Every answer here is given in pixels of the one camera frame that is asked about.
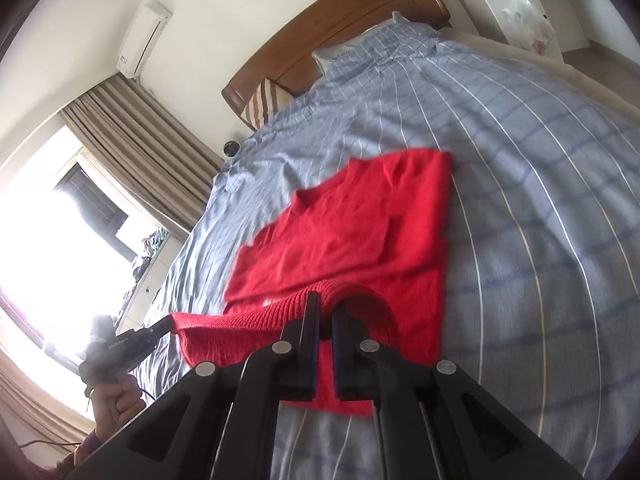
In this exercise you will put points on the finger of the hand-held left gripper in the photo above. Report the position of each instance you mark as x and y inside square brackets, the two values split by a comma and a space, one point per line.
[159, 331]

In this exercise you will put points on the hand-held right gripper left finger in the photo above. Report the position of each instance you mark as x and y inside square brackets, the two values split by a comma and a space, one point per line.
[305, 360]

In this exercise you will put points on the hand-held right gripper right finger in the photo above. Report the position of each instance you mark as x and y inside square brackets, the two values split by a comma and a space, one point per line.
[350, 370]

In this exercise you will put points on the red knitted sweater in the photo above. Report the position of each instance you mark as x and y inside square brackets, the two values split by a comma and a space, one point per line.
[350, 220]

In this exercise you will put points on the person's left forearm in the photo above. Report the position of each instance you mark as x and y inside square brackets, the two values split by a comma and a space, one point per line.
[82, 455]

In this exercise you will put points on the person's left hand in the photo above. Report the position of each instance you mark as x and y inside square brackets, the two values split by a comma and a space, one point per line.
[112, 407]

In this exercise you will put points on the white windowsill cabinet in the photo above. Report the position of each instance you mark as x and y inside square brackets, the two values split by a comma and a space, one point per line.
[160, 280]

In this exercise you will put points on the heap of mixed clutter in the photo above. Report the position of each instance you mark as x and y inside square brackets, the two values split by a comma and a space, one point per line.
[150, 250]

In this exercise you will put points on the beige curtain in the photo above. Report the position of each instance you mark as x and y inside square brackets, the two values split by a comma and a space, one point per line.
[30, 395]
[150, 150]

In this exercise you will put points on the window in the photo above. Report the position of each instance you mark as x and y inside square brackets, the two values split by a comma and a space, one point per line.
[50, 260]

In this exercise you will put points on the small white fan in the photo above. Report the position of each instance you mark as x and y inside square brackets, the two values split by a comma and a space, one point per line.
[231, 147]

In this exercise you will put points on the bed with blue checked duvet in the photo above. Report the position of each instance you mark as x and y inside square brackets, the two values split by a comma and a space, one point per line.
[525, 210]

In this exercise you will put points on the striped pillow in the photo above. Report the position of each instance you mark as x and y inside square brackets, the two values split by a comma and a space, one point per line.
[265, 102]

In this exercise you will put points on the white air conditioner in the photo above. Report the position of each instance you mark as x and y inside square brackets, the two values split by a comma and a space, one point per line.
[142, 37]

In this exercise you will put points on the light blue pillow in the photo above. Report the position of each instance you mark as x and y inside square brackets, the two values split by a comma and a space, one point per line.
[332, 57]

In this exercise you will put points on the wooden headboard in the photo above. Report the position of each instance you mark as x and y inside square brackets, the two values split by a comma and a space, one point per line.
[350, 20]

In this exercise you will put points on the clear plastic bag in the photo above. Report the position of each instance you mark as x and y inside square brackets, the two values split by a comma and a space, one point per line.
[525, 15]

